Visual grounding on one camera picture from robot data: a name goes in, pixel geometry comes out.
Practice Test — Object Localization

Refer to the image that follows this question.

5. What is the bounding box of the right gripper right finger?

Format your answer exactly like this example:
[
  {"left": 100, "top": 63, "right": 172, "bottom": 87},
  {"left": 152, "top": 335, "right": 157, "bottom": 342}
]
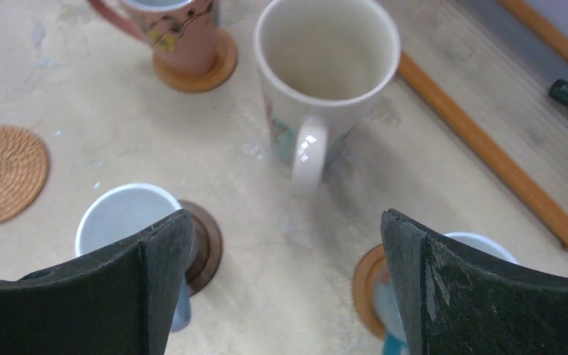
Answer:
[{"left": 380, "top": 209, "right": 568, "bottom": 354}]

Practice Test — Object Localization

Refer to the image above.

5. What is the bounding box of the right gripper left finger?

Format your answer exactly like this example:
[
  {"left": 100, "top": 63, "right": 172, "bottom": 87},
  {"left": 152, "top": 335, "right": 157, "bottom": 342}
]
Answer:
[{"left": 0, "top": 209, "right": 193, "bottom": 354}]

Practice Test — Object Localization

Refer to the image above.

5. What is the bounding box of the blue mug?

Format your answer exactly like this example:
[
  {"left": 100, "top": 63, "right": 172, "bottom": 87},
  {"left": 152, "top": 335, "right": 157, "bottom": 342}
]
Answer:
[{"left": 372, "top": 231, "right": 519, "bottom": 355}]

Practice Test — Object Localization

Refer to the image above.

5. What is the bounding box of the small grey white mug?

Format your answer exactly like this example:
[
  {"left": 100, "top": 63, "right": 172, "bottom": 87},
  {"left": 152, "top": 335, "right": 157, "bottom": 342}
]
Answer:
[{"left": 74, "top": 183, "right": 193, "bottom": 333}]

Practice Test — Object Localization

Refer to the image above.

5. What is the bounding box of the dark brown wooden coaster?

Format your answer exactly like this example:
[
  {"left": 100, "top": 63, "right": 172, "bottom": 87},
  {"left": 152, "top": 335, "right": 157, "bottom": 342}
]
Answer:
[{"left": 179, "top": 200, "right": 223, "bottom": 297}]

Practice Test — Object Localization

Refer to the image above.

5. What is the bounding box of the woven rattan coaster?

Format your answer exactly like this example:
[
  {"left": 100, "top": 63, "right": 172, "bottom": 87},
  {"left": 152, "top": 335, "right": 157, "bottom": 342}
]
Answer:
[{"left": 0, "top": 125, "right": 50, "bottom": 224}]

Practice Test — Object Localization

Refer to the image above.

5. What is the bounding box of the smooth wooden coaster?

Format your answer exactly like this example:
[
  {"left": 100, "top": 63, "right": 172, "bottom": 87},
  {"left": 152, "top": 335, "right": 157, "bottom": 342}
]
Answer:
[
  {"left": 152, "top": 28, "right": 238, "bottom": 93},
  {"left": 351, "top": 244, "right": 387, "bottom": 339}
]

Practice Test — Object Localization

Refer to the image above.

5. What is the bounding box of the cream mug with plant print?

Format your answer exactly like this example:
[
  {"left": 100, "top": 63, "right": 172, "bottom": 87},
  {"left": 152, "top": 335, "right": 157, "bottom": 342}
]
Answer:
[{"left": 253, "top": 1, "right": 401, "bottom": 196}]

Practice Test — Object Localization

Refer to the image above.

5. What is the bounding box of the wooden three-tier shelf rack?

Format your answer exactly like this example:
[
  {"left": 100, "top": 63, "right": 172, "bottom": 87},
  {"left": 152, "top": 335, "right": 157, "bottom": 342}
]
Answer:
[{"left": 385, "top": 1, "right": 568, "bottom": 251}]

